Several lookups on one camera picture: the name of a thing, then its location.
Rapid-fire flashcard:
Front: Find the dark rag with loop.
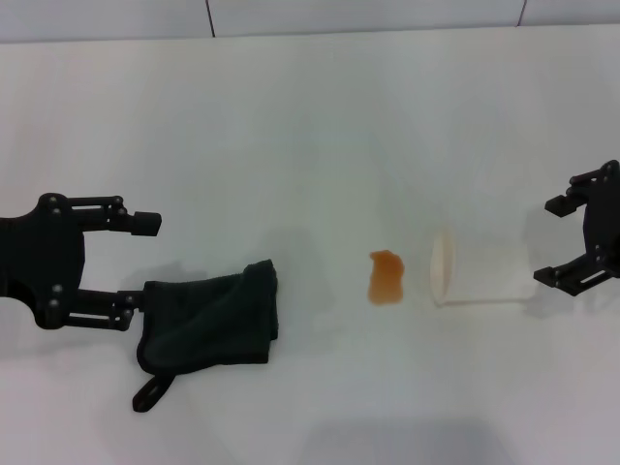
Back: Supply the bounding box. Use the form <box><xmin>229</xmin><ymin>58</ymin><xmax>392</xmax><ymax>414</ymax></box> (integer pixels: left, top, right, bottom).
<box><xmin>131</xmin><ymin>259</ymin><xmax>283</xmax><ymax>415</ymax></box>

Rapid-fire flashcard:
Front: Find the orange liquid stain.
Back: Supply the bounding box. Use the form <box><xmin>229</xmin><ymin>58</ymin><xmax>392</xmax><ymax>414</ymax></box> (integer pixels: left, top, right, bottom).
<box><xmin>366</xmin><ymin>248</ymin><xmax>406</xmax><ymax>307</ymax></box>

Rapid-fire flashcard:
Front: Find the white paper cup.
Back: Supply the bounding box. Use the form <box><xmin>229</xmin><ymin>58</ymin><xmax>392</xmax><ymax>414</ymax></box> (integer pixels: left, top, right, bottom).
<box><xmin>429</xmin><ymin>227</ymin><xmax>539</xmax><ymax>309</ymax></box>

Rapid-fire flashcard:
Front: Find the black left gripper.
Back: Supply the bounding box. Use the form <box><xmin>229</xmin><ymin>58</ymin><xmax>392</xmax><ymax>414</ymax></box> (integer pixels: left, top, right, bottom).
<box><xmin>0</xmin><ymin>192</ymin><xmax>163</xmax><ymax>333</ymax></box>

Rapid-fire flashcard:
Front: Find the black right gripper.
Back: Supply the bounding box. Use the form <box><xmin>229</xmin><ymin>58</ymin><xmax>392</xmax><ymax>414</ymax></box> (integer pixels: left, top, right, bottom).
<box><xmin>533</xmin><ymin>159</ymin><xmax>620</xmax><ymax>297</ymax></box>

